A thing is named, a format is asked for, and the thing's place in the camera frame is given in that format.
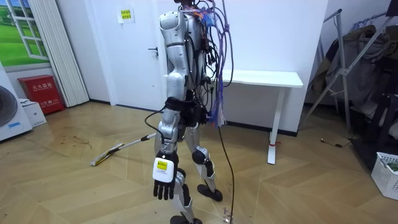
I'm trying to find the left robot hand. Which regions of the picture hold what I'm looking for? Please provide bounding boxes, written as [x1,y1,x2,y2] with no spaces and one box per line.
[152,150,180,201]

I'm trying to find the robot legs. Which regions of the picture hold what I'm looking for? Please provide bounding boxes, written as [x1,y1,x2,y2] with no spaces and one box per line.
[154,122,224,224]

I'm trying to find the robot body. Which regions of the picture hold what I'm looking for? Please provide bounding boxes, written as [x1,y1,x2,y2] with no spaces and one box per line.
[158,0,219,128]

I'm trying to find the white door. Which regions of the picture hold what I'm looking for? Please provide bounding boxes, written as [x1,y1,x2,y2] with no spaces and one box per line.
[91,0,169,111]

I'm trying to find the white desk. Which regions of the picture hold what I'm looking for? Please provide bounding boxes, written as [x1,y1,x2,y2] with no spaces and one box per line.
[217,68,304,166]

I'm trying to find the white cardboard box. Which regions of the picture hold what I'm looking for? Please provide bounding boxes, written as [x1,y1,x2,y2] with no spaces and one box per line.
[18,98,48,128]

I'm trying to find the red fire extinguisher box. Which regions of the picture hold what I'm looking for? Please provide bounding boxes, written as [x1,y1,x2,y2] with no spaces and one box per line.
[17,74,66,116]

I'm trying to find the white pleated curtain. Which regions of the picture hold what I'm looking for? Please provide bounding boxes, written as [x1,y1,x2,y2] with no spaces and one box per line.
[27,0,90,108]

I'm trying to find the white paper sign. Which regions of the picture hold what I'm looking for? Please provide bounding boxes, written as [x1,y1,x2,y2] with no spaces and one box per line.
[117,7,136,24]

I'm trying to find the white washing machine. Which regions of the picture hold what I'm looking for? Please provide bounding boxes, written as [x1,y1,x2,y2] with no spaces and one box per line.
[0,61,33,142]

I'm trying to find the silver metal drying rack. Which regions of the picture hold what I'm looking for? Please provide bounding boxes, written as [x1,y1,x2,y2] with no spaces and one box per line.
[299,8,398,130]

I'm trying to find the white plastic laundry basket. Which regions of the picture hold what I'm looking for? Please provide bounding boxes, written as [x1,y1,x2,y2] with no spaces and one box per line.
[370,151,398,201]

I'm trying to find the grey and brown hanging clothes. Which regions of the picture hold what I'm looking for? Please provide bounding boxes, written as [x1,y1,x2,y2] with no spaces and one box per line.
[310,24,398,116]

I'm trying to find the black chair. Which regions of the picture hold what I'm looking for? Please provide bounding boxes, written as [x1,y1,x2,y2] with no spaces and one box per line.
[350,55,398,172]

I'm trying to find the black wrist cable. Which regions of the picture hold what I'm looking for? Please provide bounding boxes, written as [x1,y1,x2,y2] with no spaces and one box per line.
[144,105,167,144]

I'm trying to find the flat mop with silver handle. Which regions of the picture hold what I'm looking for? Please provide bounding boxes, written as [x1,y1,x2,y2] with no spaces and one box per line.
[90,133,157,167]

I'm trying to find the black floor cable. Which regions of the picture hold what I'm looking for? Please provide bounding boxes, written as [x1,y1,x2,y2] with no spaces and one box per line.
[217,126,236,224]

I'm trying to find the cable bundle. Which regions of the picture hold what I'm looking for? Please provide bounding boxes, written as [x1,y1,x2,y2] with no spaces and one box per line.
[179,0,236,129]

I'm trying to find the thin black cable with plug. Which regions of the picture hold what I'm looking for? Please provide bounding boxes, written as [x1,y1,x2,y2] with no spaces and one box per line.
[320,138,354,149]

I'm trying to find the window landscape wall poster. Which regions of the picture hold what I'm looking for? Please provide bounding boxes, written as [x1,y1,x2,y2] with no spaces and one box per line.
[0,0,51,68]

